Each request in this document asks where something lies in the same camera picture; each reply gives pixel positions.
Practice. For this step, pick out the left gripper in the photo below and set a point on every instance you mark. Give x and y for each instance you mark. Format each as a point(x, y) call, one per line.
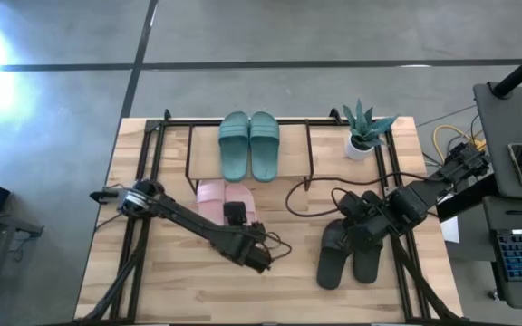
point(235, 213)

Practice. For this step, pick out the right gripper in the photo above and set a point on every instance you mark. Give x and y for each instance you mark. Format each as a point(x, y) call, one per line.
point(365, 231)

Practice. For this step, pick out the pink rubber slide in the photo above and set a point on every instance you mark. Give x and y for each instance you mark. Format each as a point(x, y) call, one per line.
point(243, 192)
point(209, 199)

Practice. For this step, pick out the black rubber slide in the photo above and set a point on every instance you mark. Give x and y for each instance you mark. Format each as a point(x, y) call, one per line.
point(331, 267)
point(367, 267)

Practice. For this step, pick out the green rubber slide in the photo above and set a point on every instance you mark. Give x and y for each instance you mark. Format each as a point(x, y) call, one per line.
point(264, 154)
point(234, 154)

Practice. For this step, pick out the wooden shelf with black frame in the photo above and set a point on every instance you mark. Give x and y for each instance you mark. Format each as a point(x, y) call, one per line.
point(202, 151)

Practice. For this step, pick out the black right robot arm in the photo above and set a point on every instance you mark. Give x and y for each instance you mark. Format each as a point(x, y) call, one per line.
point(408, 206)

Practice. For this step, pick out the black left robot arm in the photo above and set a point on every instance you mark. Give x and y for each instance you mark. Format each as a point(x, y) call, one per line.
point(184, 219)

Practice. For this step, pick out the white paper sheet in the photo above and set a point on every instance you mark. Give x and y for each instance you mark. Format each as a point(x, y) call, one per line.
point(449, 228)

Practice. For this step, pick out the succulent plant in white pot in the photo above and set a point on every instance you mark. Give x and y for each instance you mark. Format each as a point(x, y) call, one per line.
point(363, 131)

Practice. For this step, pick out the grey stand plate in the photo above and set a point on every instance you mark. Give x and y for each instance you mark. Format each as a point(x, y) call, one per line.
point(501, 136)

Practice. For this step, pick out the black pole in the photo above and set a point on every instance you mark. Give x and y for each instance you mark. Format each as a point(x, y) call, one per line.
point(519, 70)

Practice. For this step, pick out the black aluminium table frame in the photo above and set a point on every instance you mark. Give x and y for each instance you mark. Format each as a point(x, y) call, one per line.
point(158, 149)

